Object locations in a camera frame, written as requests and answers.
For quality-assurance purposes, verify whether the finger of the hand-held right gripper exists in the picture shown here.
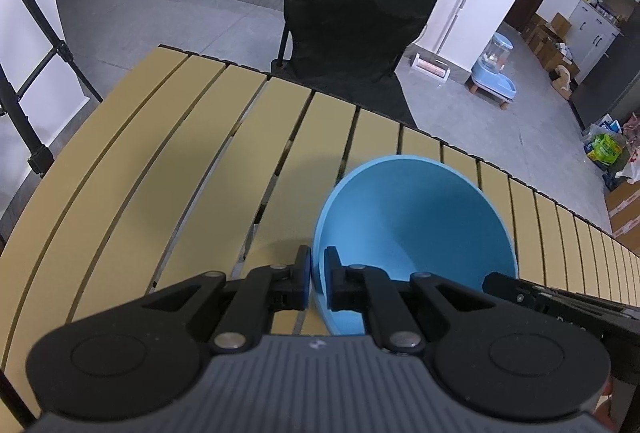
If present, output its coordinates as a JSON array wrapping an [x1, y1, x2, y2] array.
[[481, 271, 640, 317]]

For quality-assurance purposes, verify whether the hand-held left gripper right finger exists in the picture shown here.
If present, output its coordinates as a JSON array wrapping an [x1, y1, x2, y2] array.
[[323, 246, 571, 356]]

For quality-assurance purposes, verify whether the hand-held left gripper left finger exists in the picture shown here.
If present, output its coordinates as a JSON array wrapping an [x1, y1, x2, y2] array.
[[70, 244, 313, 356]]

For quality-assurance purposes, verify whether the blue bowl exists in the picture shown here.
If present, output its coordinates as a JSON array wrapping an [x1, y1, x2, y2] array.
[[311, 155, 518, 336]]

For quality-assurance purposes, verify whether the large cardboard box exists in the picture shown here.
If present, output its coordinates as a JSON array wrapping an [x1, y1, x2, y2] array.
[[604, 183, 640, 254]]

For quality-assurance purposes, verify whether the green plastic bag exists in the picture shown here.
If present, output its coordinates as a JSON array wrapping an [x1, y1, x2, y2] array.
[[585, 130, 623, 166]]

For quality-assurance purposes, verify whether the white plastic bag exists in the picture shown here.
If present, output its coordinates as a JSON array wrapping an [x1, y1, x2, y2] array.
[[617, 138, 640, 184]]

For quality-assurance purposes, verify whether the blue pet water feeder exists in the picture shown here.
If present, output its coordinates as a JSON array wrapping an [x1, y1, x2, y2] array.
[[467, 33, 518, 110]]

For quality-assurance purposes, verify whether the white sponge mop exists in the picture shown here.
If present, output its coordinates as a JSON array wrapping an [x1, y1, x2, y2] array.
[[410, 0, 501, 81]]

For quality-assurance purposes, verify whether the grey refrigerator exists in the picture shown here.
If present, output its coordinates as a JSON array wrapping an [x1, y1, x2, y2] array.
[[570, 0, 640, 128]]

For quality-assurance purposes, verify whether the low cardboard box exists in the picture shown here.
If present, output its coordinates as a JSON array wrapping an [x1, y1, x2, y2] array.
[[520, 15, 581, 74]]

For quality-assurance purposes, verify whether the black folding chair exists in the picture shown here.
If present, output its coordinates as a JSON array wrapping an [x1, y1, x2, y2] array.
[[270, 0, 443, 128]]

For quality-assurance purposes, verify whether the white floor cabinet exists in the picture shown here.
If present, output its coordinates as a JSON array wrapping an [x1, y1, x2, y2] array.
[[567, 0, 623, 78]]

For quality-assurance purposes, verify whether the small open cardboard box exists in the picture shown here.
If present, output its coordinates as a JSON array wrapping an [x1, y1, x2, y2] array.
[[549, 13, 573, 38]]

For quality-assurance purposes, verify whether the black camera tripod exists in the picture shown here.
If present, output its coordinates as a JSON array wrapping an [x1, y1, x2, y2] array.
[[0, 0, 103, 174]]

